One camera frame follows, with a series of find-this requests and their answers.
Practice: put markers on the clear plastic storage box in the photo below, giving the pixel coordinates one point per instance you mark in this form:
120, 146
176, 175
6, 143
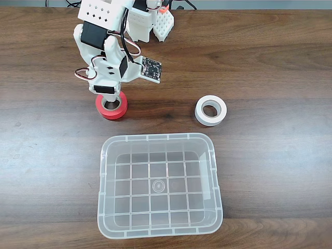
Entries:
158, 186

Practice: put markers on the small orange clip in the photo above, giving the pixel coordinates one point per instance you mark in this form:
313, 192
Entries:
163, 10

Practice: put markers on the gripper camera circuit board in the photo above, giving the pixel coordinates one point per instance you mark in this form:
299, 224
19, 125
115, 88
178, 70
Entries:
151, 69

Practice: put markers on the red tape roll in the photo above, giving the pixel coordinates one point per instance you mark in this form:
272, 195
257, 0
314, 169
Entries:
114, 114

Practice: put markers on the white tape roll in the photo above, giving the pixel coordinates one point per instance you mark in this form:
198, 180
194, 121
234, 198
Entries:
199, 114

